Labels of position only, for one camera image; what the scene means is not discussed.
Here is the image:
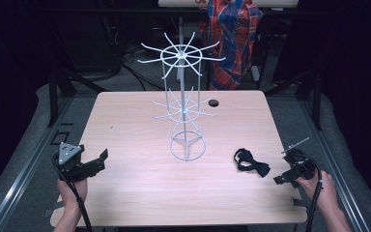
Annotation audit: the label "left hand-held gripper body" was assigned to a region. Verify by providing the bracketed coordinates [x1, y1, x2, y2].
[52, 142, 93, 183]

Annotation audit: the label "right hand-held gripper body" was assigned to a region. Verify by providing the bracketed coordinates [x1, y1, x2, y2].
[281, 136, 319, 181]

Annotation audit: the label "person's right hand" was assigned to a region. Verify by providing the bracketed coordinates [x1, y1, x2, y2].
[295, 171, 338, 214]

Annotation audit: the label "person's left hand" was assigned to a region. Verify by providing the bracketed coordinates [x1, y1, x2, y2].
[56, 178, 89, 213]

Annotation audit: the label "black bow tie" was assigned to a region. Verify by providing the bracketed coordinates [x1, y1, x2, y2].
[233, 147, 271, 179]

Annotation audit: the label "black metal stand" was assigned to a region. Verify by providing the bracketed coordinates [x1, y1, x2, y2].
[263, 66, 324, 131]
[46, 62, 108, 128]

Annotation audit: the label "red blue plaid cloth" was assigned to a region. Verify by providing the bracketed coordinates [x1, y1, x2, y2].
[198, 0, 265, 92]

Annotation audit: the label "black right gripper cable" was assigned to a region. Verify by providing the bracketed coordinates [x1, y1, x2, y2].
[298, 154, 324, 232]

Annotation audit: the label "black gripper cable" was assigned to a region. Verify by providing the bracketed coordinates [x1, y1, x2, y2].
[298, 154, 324, 232]
[51, 152, 94, 232]

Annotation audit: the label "aluminium frame rail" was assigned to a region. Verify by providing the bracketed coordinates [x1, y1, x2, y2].
[298, 98, 371, 232]
[0, 96, 75, 232]

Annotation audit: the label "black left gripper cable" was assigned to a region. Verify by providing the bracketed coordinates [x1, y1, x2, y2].
[51, 152, 94, 232]

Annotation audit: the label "black floor cables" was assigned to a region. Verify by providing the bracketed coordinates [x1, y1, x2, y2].
[100, 38, 166, 92]

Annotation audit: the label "white wire hook rack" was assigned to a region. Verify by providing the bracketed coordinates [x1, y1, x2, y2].
[136, 30, 227, 162]

